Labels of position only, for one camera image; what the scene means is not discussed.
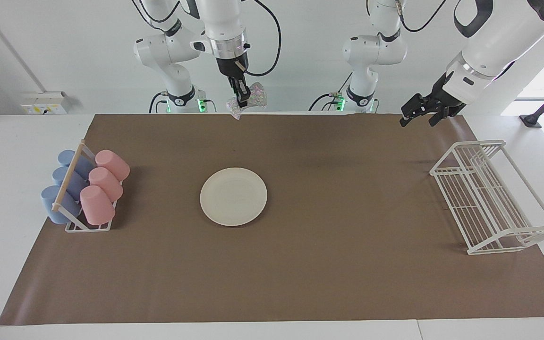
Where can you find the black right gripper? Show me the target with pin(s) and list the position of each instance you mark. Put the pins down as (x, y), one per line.
(233, 68)

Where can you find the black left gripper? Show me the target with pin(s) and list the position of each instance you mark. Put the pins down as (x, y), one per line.
(444, 104)

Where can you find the clear crinkled plastic bag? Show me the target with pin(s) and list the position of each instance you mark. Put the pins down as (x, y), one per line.
(258, 97)

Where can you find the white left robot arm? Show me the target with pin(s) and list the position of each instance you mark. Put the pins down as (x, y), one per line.
(498, 42)

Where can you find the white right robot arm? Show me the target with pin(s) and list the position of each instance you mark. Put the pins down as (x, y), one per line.
(220, 19)

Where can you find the cream round plate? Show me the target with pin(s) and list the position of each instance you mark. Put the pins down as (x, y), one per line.
(233, 197)

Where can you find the pink plastic cup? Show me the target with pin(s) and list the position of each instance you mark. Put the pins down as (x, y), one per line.
(114, 164)
(106, 183)
(96, 205)

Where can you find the blue plastic cup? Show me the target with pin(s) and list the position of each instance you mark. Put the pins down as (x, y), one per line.
(47, 203)
(77, 184)
(85, 166)

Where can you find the brown table mat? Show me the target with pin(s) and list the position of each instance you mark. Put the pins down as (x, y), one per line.
(324, 264)

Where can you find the white wall socket box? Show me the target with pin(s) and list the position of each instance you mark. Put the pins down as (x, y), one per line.
(45, 104)

